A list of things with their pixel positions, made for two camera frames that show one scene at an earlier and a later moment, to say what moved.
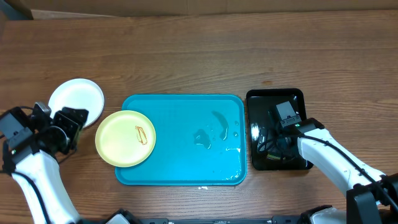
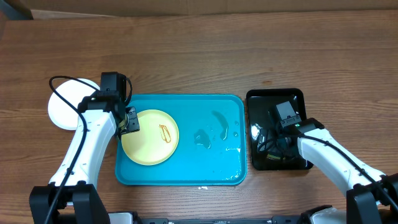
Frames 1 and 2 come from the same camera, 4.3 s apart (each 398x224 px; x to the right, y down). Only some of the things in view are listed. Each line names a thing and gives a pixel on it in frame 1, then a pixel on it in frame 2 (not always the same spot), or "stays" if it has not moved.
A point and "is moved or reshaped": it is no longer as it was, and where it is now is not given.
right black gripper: (270, 137) stays
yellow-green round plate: (125, 138) is moved or reshaped
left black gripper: (69, 118) → (134, 125)
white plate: (78, 93) stays
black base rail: (275, 219) stays
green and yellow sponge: (273, 157) stays
